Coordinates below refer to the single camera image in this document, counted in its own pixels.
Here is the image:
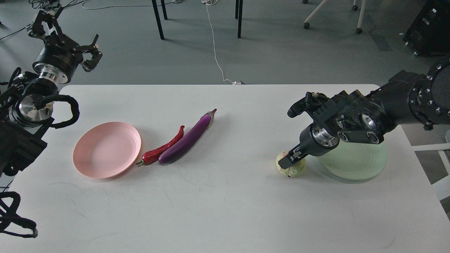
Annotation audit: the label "white floor cable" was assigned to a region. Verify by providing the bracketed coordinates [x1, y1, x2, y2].
[202, 0, 243, 85]

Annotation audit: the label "green plate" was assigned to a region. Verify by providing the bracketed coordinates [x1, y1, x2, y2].
[318, 141, 387, 181]

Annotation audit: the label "red chili pepper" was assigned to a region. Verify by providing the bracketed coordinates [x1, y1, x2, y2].
[136, 125, 185, 165]

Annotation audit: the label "purple eggplant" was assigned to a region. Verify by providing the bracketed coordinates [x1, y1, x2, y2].
[159, 108, 217, 164]

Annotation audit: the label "white chair base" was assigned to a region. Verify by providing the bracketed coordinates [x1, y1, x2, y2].
[303, 0, 368, 34]

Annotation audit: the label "black floor cables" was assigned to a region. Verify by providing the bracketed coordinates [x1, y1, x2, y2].
[0, 0, 86, 41]

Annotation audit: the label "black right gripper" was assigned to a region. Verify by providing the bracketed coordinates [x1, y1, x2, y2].
[278, 124, 340, 170]

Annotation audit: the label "pink plate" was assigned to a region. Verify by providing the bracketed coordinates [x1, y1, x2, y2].
[72, 122, 141, 179]

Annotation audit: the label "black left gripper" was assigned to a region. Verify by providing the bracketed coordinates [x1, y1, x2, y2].
[27, 6, 103, 84]

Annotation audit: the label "black table leg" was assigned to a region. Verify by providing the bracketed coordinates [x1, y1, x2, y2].
[235, 0, 243, 39]
[151, 0, 168, 40]

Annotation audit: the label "black table leg right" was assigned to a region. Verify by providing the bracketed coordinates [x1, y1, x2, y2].
[235, 0, 243, 39]

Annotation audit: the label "green pink peach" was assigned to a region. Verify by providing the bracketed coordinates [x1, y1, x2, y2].
[275, 150, 306, 177]

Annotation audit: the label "black equipment box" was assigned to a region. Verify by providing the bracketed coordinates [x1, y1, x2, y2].
[403, 0, 450, 56]

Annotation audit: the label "black table leg left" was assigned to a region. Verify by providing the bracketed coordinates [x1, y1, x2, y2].
[151, 0, 168, 40]

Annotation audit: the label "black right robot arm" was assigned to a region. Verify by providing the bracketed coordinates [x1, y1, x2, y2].
[277, 56, 450, 169]

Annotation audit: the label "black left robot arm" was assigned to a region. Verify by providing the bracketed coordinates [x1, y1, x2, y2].
[0, 7, 103, 177]

